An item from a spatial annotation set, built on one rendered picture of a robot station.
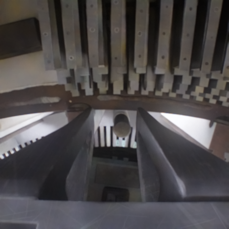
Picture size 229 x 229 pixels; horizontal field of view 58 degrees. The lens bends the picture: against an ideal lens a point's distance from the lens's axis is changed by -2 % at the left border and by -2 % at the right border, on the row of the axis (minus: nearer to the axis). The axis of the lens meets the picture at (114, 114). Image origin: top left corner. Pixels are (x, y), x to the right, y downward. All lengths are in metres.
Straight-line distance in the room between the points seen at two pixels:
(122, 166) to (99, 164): 0.18
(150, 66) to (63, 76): 0.10
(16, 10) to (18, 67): 0.09
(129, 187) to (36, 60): 1.46
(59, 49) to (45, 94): 0.15
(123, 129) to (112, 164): 1.35
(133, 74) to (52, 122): 0.58
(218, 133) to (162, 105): 0.11
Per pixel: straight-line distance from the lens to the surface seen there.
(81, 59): 0.22
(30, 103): 0.38
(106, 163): 1.64
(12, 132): 0.62
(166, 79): 0.27
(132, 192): 1.74
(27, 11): 0.39
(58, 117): 0.80
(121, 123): 0.29
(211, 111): 0.38
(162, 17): 0.22
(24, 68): 0.38
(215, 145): 0.39
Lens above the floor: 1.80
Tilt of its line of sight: 81 degrees down
